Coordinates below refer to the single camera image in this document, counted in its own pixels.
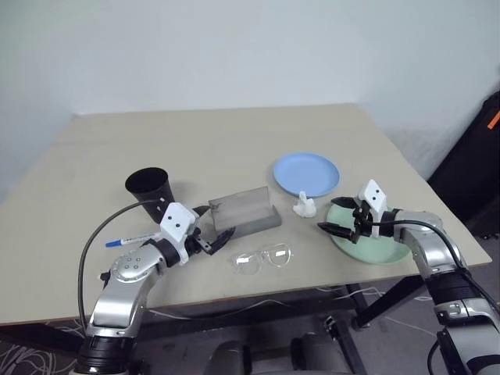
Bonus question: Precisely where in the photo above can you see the white wire bundle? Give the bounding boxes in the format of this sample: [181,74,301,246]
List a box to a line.
[0,338,77,375]

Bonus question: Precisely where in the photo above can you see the small white crumpled object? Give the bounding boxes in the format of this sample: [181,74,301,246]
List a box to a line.
[292,191,317,218]

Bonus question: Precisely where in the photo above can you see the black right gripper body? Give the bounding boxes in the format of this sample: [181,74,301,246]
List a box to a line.
[350,200,373,245]

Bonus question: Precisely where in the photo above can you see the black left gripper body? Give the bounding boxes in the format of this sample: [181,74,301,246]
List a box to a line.
[184,228,216,257]

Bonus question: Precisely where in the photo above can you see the white pen with blue cap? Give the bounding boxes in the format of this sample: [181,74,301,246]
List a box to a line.
[105,231,163,248]

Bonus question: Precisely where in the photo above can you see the black metal table frame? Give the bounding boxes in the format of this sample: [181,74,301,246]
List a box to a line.
[132,274,429,375]

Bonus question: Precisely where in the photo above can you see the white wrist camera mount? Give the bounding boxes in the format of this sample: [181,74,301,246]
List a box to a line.
[358,179,388,238]
[159,202,197,244]

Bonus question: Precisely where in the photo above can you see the green round plate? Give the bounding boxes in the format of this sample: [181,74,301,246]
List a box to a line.
[325,196,413,266]

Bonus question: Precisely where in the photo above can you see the translucent grey glasses case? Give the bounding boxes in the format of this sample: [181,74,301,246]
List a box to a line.
[207,186,283,238]

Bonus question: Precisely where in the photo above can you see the clear frame glasses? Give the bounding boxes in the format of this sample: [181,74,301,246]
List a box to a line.
[230,242,294,276]

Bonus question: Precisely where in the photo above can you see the black case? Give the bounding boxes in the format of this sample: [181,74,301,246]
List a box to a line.
[427,91,500,241]

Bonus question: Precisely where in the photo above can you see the blue round plate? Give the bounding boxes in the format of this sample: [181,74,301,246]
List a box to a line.
[272,152,341,198]

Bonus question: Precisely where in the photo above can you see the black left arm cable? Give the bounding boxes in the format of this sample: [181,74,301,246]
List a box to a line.
[77,198,163,333]

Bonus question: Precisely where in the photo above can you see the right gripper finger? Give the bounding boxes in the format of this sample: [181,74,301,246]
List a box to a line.
[330,196,360,209]
[317,222,355,241]

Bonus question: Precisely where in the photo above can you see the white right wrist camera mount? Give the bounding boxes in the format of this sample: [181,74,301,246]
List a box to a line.
[358,179,388,238]

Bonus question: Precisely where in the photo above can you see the black pen holder cup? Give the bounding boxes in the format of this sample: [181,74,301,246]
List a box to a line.
[124,166,176,226]

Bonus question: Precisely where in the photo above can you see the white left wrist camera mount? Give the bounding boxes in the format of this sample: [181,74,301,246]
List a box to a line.
[159,202,197,244]

